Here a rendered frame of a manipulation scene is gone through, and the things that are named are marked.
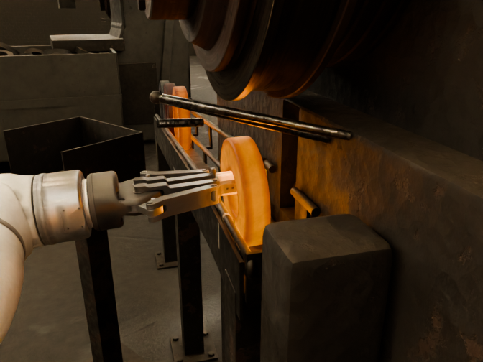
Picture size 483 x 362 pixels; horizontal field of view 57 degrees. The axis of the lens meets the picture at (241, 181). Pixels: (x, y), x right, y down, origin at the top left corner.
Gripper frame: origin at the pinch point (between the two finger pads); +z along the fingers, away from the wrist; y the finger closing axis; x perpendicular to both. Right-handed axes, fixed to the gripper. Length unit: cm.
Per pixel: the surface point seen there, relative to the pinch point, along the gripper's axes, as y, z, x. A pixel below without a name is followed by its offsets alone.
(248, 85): 12.3, -1.9, 15.2
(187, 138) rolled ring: -64, 1, -11
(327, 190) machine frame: 12.4, 7.0, 2.3
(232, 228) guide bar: 4.3, -2.6, -4.8
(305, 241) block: 24.7, -0.9, 3.7
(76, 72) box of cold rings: -236, -40, -11
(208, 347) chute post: -54, 0, -76
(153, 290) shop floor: -90, -14, -76
